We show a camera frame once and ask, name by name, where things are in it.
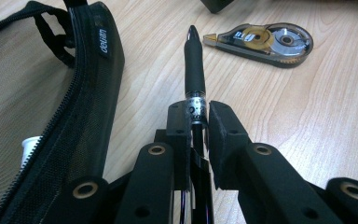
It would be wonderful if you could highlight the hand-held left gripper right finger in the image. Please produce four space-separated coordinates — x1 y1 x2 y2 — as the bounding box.
208 100 346 224

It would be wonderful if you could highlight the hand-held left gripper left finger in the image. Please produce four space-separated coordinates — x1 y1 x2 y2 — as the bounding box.
115 101 192 224

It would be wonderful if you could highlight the correction tape dispenser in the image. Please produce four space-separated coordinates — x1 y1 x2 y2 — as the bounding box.
202 21 314 69

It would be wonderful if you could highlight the black pen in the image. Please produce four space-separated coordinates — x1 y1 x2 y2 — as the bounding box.
180 24 214 224

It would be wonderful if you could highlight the white eraser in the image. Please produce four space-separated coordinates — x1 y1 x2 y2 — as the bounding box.
21 135 42 170

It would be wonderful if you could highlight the black mesh pencil case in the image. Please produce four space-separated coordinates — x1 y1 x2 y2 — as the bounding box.
0 0 126 224

